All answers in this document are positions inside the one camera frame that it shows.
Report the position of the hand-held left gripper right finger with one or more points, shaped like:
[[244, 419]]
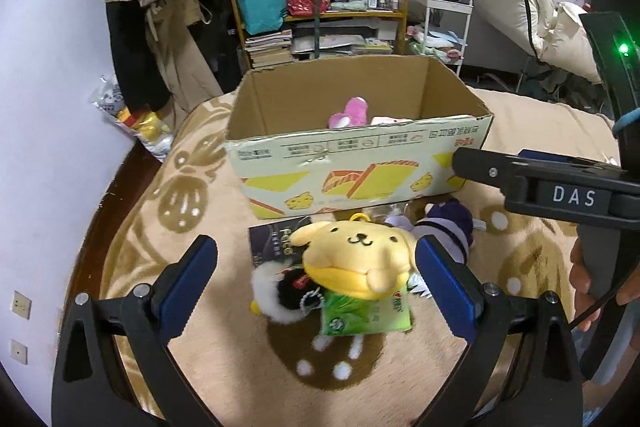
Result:
[[445, 287]]

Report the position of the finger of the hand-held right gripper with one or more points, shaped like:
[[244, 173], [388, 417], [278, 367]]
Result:
[[565, 159], [480, 169]]

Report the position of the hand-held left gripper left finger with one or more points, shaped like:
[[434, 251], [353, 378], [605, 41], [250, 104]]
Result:
[[192, 287]]

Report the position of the purple striped plush toy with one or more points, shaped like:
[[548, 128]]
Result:
[[450, 222]]

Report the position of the green tissue pack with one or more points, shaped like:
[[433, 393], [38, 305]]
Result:
[[360, 314]]

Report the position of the black tissue pack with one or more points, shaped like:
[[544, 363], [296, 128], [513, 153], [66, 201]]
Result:
[[270, 242]]

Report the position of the black and white furry plush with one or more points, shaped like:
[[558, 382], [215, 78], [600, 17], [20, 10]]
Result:
[[290, 292]]

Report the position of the yellow dog plush toy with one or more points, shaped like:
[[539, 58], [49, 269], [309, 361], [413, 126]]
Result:
[[350, 252]]

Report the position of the printed cardboard box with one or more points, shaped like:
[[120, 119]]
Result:
[[350, 147]]

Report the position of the person's right hand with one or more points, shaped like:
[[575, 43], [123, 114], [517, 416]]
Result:
[[580, 282]]

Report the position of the beige printed blanket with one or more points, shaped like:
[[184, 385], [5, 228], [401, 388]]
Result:
[[240, 357]]

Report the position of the white and pink plush toy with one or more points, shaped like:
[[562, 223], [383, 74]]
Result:
[[387, 119]]

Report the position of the cream cushion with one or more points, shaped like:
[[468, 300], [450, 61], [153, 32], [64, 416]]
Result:
[[570, 42]]

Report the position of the white trolley cart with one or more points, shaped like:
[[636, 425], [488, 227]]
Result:
[[467, 22]]

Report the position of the plastic bag of plush toys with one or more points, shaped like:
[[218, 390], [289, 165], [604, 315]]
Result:
[[145, 127]]

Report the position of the pile of magazines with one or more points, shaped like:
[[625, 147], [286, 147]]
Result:
[[340, 42]]

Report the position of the beige hanging coat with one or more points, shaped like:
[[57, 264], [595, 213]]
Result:
[[190, 62]]

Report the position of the black hanging garment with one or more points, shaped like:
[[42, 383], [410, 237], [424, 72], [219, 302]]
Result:
[[130, 57]]

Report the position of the stack of books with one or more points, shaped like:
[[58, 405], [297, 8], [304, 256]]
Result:
[[267, 49]]

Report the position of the wall socket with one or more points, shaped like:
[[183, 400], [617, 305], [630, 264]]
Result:
[[19, 352], [21, 305]]

